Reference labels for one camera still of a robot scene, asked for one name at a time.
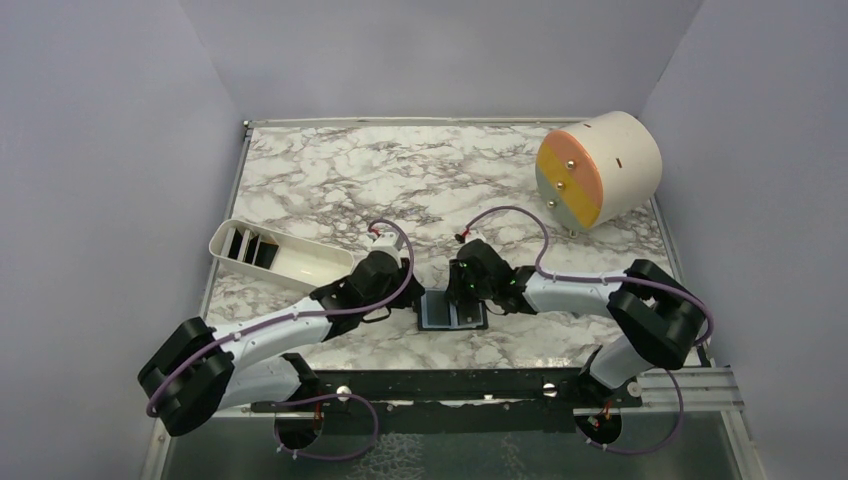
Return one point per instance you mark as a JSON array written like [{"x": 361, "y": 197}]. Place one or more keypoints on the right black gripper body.
[{"x": 465, "y": 289}]

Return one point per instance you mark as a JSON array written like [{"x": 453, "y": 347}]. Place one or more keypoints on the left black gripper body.
[{"x": 405, "y": 301}]

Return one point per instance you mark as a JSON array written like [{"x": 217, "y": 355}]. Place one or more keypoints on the black card holder blue sleeves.
[{"x": 436, "y": 313}]

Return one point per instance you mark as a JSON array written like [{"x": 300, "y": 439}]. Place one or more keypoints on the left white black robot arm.
[{"x": 200, "y": 369}]

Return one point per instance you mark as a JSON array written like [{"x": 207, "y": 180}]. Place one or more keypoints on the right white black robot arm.
[{"x": 660, "y": 321}]

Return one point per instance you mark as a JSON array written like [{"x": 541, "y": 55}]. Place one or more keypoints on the stack of credit cards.
[{"x": 249, "y": 247}]

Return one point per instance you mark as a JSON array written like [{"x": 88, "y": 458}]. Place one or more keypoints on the white plastic tray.
[{"x": 300, "y": 264}]

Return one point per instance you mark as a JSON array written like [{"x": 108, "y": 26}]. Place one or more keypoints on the cream cylinder drum colored face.
[{"x": 595, "y": 170}]

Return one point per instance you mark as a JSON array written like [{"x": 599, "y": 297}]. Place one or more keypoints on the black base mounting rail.
[{"x": 439, "y": 401}]

